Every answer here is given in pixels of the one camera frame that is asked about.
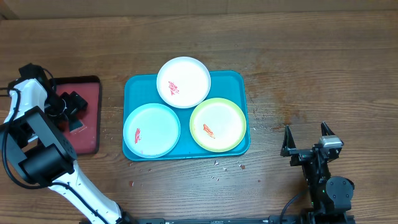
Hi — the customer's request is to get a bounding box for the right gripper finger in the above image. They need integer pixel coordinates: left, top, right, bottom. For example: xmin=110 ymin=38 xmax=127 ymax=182
xmin=282 ymin=125 xmax=295 ymax=150
xmin=320 ymin=121 xmax=335 ymax=136

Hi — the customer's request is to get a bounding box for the dark green sponge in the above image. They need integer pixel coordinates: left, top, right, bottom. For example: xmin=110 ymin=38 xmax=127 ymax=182
xmin=68 ymin=119 xmax=86 ymax=133

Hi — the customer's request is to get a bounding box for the light blue plate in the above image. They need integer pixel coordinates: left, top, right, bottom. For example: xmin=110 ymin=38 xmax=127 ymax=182
xmin=123 ymin=103 xmax=181 ymax=159

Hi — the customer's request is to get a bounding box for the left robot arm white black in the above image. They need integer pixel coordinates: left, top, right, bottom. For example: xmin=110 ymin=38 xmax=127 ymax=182
xmin=1 ymin=63 xmax=137 ymax=223

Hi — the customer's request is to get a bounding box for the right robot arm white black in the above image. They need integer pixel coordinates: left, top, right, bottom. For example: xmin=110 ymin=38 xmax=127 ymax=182
xmin=279 ymin=122 xmax=355 ymax=223

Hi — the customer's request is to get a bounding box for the black tray with red liquid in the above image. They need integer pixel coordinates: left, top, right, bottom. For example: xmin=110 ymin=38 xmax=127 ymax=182
xmin=55 ymin=75 xmax=102 ymax=155

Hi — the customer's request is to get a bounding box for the teal plastic tray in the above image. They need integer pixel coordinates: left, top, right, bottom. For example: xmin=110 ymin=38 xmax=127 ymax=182
xmin=123 ymin=70 xmax=251 ymax=161

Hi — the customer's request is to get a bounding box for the green rimmed plate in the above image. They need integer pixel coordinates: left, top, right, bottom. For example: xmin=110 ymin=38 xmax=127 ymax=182
xmin=189 ymin=98 xmax=247 ymax=153

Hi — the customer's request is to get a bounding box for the white plate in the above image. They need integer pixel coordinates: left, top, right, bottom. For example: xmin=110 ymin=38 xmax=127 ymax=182
xmin=156 ymin=57 xmax=211 ymax=109

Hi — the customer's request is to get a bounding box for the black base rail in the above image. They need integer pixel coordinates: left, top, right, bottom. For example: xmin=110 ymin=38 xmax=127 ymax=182
xmin=136 ymin=214 xmax=356 ymax=224

